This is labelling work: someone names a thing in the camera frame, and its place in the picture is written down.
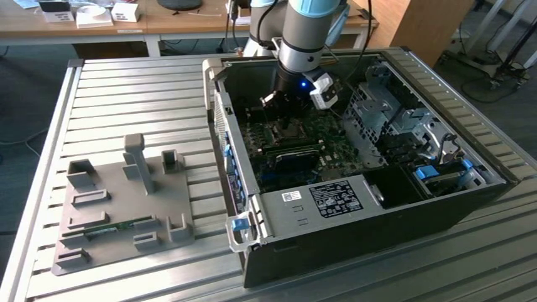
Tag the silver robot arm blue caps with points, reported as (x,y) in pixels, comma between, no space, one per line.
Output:
(299,47)

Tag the green RAM stick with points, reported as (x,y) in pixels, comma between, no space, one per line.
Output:
(109,227)
(293,147)

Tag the green motherboard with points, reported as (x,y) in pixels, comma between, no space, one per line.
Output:
(335,148)

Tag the metal drive cage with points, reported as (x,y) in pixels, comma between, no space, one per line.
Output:
(369,119)

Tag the pale blue teach pendant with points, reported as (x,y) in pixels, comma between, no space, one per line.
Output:
(341,25)

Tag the wooden desk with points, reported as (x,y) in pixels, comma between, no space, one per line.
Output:
(187,22)
(25,26)

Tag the aluminium slat table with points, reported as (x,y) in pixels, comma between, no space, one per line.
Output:
(138,94)

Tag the silver power supply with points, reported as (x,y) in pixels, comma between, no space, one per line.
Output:
(293,217)

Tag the wooden cabinet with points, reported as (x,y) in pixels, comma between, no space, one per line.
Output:
(427,28)

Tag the blue disk carrier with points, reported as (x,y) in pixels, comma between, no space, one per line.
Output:
(425,173)
(466,163)

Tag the dark round object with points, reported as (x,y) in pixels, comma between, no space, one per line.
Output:
(177,3)

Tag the blue release tab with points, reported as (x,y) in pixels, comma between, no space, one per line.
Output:
(238,225)

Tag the white labelled box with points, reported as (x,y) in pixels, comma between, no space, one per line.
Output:
(125,12)
(58,16)

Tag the open PC case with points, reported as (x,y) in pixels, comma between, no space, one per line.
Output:
(335,258)

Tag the grey parts rack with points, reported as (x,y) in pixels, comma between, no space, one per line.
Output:
(117,201)

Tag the white round holder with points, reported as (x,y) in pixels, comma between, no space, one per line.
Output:
(93,19)

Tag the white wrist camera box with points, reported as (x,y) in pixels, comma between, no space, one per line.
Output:
(325,94)

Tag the white metal frame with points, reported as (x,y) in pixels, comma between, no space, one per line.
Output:
(490,19)

